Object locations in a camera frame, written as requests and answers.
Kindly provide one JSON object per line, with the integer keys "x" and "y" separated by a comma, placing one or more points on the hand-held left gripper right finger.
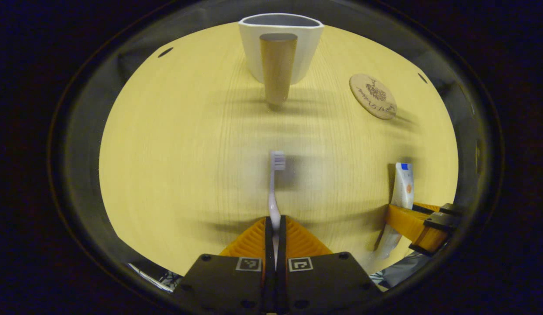
{"x": 283, "y": 249}

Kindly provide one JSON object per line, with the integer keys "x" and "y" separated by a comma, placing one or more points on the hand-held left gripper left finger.
{"x": 268, "y": 249}

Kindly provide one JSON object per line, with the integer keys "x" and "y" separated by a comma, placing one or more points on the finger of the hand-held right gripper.
{"x": 407, "y": 221}
{"x": 446, "y": 208}

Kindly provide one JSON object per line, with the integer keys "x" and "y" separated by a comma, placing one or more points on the white toothpaste tube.
{"x": 404, "y": 188}

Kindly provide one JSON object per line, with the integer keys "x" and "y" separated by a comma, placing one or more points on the white toothbrush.
{"x": 278, "y": 161}

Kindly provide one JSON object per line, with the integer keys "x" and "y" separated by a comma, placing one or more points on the round cork coaster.
{"x": 373, "y": 96}

